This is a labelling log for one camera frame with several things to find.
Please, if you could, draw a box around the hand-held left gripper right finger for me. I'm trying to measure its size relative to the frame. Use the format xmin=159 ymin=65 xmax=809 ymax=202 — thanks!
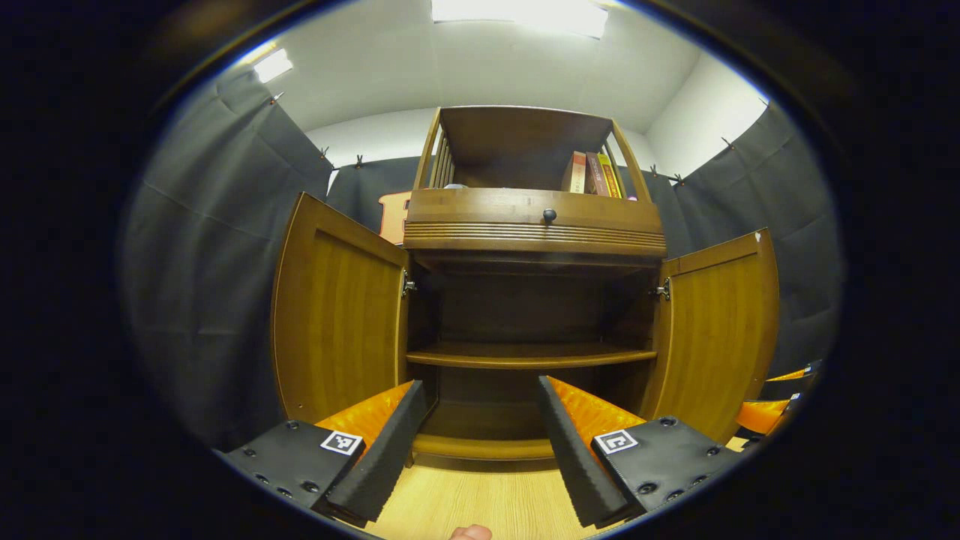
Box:
xmin=535 ymin=375 xmax=740 ymax=530

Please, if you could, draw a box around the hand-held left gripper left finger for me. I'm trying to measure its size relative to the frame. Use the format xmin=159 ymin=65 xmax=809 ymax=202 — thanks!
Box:
xmin=214 ymin=380 xmax=427 ymax=527

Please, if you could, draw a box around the wooden shoe cabinet door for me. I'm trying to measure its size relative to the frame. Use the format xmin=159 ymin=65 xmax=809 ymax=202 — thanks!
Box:
xmin=271 ymin=192 xmax=411 ymax=425
xmin=641 ymin=229 xmax=781 ymax=445

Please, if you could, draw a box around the wooden double-door shoe cabinet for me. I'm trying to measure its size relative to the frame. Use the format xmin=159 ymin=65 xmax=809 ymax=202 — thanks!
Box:
xmin=403 ymin=105 xmax=668 ymax=462

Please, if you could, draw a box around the black backdrop cloth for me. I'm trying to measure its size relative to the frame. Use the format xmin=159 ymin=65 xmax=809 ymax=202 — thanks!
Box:
xmin=120 ymin=69 xmax=845 ymax=451

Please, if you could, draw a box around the maroon spine book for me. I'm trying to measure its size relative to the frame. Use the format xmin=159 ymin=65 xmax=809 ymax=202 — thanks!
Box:
xmin=585 ymin=151 xmax=612 ymax=197

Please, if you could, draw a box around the small ceiling light panel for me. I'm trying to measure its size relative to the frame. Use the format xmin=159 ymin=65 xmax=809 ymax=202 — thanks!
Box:
xmin=253 ymin=49 xmax=295 ymax=83

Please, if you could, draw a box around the large ceiling light panel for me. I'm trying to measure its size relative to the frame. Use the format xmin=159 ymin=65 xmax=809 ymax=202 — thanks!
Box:
xmin=430 ymin=0 xmax=608 ymax=38

